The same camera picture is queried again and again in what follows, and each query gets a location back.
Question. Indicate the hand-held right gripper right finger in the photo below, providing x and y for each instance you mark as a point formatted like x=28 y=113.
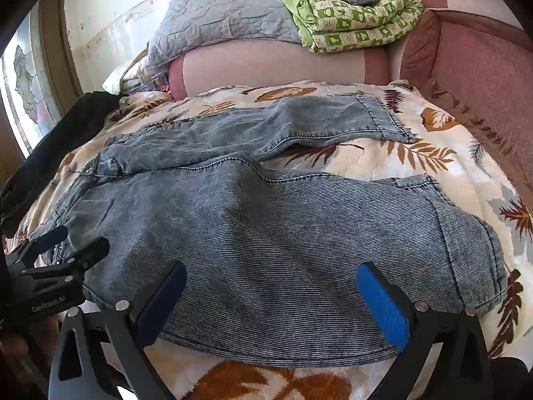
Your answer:
x=383 y=310

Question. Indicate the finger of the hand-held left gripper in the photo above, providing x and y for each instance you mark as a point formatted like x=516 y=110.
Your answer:
x=46 y=241
x=85 y=254

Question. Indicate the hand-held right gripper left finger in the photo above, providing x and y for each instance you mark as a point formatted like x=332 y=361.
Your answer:
x=163 y=302

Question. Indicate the grey denim pants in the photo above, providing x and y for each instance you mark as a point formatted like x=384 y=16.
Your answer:
x=270 y=258

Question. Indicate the black cloth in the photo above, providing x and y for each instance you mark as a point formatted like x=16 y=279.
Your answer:
x=62 y=133

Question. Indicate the leaf print blanket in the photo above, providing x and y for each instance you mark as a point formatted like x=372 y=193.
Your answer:
x=458 y=183

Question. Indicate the stained glass window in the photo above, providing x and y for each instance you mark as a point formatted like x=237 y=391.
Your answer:
x=23 y=75

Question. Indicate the white cloth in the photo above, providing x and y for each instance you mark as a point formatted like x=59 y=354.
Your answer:
x=120 y=79

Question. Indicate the pink cloth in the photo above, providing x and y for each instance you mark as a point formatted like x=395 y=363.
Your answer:
x=270 y=64

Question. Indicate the grey quilted blanket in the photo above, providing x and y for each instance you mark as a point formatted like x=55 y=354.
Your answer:
x=225 y=16

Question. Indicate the green patterned blanket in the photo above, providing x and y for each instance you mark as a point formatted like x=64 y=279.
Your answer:
x=354 y=25

